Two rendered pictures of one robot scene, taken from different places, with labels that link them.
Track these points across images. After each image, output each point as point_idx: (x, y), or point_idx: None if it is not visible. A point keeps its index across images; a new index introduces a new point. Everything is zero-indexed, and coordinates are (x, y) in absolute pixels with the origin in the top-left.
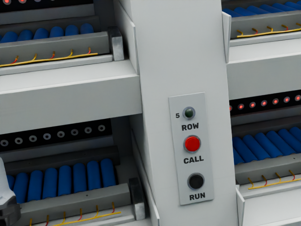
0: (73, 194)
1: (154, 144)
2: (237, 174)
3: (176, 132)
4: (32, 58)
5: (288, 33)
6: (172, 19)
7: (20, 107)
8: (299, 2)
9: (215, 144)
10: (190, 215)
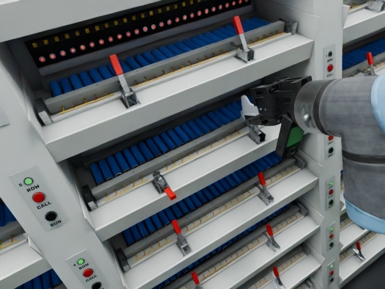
0: None
1: (317, 70)
2: None
3: (325, 63)
4: (254, 39)
5: (353, 10)
6: (326, 11)
7: (272, 62)
8: None
9: (336, 66)
10: None
